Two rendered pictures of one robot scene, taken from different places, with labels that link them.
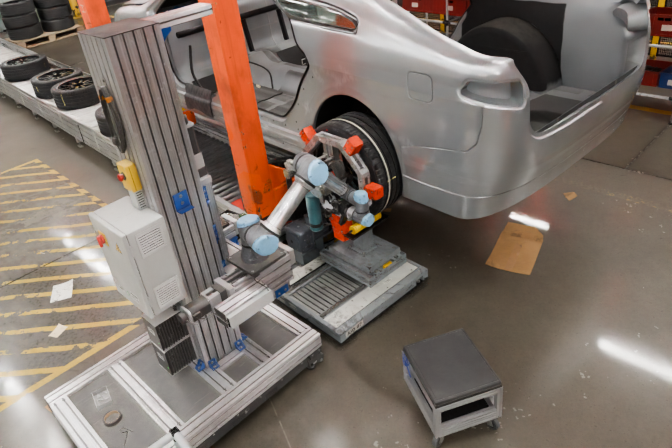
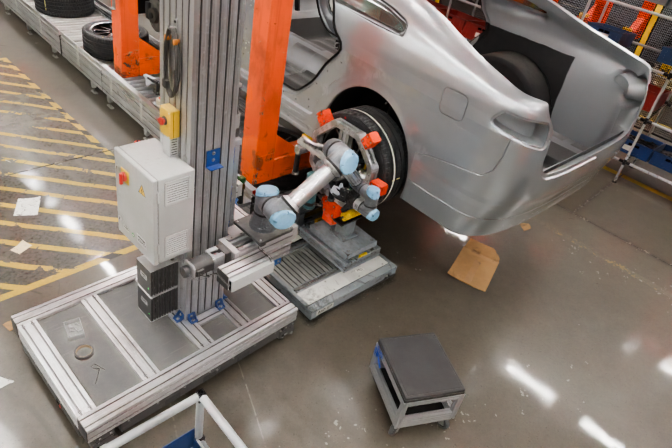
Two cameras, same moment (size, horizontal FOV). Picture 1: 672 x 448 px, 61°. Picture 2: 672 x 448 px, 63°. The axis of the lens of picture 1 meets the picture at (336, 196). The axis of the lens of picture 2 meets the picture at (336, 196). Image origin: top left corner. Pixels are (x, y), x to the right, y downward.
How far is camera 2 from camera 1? 0.52 m
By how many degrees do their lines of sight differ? 9
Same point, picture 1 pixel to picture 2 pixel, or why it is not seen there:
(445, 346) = (417, 346)
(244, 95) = (276, 63)
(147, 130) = (204, 82)
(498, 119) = (519, 154)
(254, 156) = (267, 124)
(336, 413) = (300, 386)
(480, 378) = (447, 382)
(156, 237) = (183, 188)
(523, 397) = (470, 403)
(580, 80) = (566, 128)
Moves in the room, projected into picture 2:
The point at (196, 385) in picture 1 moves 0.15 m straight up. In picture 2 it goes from (172, 335) to (173, 315)
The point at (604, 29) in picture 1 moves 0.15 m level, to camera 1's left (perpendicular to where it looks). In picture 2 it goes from (602, 90) to (583, 87)
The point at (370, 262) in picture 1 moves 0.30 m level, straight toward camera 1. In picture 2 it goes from (349, 249) to (350, 278)
